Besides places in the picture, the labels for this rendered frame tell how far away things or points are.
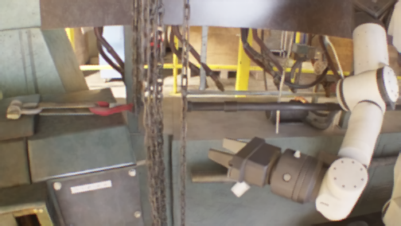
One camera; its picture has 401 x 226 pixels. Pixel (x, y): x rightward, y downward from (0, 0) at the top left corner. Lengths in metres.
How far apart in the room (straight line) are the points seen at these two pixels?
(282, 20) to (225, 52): 2.88
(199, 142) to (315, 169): 0.69
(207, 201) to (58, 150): 0.82
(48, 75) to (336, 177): 1.07
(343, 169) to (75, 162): 0.53
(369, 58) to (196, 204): 0.97
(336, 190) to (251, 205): 0.95
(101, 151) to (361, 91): 0.59
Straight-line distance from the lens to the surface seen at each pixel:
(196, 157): 1.12
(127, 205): 0.70
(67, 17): 1.06
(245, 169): 0.49
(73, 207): 0.68
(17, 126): 0.69
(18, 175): 0.65
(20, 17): 1.20
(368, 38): 0.72
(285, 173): 0.47
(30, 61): 1.21
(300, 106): 1.14
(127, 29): 1.01
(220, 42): 3.87
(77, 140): 0.64
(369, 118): 0.57
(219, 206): 1.32
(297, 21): 1.10
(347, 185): 0.44
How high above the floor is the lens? 1.13
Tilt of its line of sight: 24 degrees down
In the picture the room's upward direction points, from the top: 3 degrees clockwise
